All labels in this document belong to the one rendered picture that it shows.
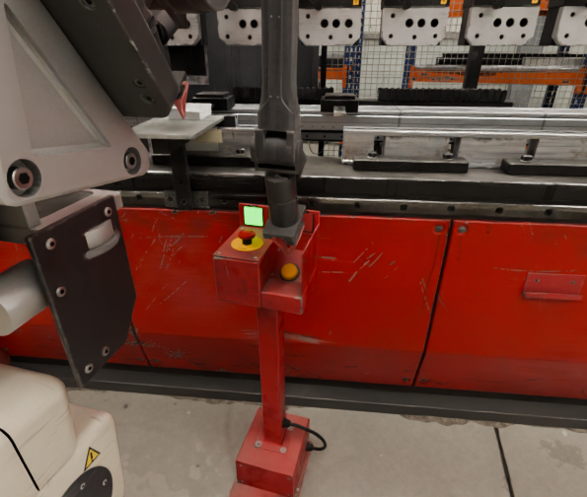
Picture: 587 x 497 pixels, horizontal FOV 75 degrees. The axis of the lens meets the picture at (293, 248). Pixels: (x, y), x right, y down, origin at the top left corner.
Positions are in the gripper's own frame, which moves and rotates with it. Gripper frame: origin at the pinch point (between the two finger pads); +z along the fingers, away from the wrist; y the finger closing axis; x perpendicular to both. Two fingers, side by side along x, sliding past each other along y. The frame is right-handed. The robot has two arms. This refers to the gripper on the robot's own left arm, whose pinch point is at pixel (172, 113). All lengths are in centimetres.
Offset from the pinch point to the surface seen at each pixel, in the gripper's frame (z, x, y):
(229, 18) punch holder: -11.0, -22.6, -11.6
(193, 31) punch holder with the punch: -8.6, -21.2, -2.3
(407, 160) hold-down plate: 16, -4, -59
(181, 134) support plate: -1.6, 9.0, -5.0
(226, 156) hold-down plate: 16.1, -3.4, -9.4
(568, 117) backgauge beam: 25, -36, -112
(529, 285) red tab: 41, 17, -95
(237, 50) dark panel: 22, -67, 0
